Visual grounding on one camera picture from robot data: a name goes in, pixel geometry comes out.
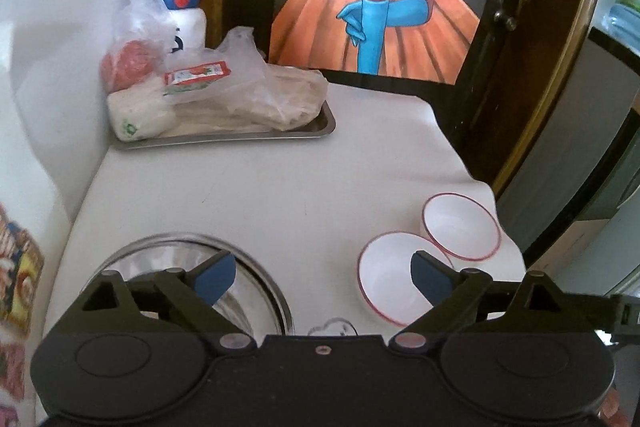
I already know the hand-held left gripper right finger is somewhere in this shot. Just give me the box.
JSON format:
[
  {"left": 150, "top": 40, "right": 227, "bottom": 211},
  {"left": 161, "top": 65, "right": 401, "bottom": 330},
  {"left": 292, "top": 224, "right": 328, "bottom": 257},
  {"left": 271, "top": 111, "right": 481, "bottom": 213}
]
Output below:
[{"left": 389, "top": 250, "right": 592, "bottom": 353}]

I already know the red labelled packet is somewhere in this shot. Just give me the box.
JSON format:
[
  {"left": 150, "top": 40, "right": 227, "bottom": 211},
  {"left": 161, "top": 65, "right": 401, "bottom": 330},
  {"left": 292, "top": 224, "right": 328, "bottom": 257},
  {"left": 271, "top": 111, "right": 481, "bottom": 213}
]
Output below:
[{"left": 164, "top": 62, "right": 232, "bottom": 96}]

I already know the white printed table cover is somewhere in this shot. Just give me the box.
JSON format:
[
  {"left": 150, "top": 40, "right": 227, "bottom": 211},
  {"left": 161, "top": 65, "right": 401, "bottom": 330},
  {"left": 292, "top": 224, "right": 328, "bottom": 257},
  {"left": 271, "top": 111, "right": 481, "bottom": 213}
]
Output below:
[{"left": 35, "top": 67, "right": 526, "bottom": 427}]

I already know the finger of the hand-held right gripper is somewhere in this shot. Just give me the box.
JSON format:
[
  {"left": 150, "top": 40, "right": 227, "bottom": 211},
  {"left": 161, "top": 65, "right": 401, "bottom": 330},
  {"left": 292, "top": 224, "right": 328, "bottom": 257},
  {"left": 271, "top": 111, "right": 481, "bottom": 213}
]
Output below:
[{"left": 595, "top": 292, "right": 640, "bottom": 348}]

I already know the clear bag of flatbread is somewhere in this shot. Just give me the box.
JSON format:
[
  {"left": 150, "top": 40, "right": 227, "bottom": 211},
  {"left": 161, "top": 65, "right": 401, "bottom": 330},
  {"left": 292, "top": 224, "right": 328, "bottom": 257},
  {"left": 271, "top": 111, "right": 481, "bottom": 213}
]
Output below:
[{"left": 170, "top": 27, "right": 328, "bottom": 132}]

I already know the white food packet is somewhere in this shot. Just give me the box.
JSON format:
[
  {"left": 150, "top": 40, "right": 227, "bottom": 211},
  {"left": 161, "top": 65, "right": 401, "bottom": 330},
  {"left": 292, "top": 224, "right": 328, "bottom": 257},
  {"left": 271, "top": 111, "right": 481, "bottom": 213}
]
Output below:
[{"left": 107, "top": 74, "right": 178, "bottom": 142}]

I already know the rectangular steel tray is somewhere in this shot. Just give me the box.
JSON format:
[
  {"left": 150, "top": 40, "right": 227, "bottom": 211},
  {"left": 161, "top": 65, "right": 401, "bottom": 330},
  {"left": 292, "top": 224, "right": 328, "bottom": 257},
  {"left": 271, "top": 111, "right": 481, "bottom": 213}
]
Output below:
[{"left": 107, "top": 99, "right": 337, "bottom": 152}]

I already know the stainless steel plate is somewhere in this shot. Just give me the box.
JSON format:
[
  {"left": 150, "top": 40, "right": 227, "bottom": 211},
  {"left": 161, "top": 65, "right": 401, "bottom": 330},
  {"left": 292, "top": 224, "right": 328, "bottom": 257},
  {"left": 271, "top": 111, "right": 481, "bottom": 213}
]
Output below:
[
  {"left": 107, "top": 244, "right": 284, "bottom": 338},
  {"left": 92, "top": 232, "right": 294, "bottom": 339}
]

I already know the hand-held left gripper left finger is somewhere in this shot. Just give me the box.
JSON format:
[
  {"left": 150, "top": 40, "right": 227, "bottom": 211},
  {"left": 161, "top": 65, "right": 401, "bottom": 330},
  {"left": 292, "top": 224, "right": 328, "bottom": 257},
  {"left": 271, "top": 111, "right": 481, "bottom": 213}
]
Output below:
[{"left": 70, "top": 251, "right": 258, "bottom": 353}]

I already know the white bottle with blue cap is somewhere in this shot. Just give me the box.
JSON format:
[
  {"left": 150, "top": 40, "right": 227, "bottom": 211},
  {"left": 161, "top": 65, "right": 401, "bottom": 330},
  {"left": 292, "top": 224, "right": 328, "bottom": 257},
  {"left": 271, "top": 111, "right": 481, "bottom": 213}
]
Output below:
[{"left": 157, "top": 0, "right": 208, "bottom": 58}]

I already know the white floral ceramic bowl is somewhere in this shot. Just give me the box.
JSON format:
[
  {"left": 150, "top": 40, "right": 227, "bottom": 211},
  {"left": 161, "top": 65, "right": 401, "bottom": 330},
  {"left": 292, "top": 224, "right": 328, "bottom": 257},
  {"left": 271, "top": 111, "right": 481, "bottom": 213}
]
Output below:
[
  {"left": 357, "top": 232, "right": 456, "bottom": 327},
  {"left": 422, "top": 193, "right": 502, "bottom": 262}
]

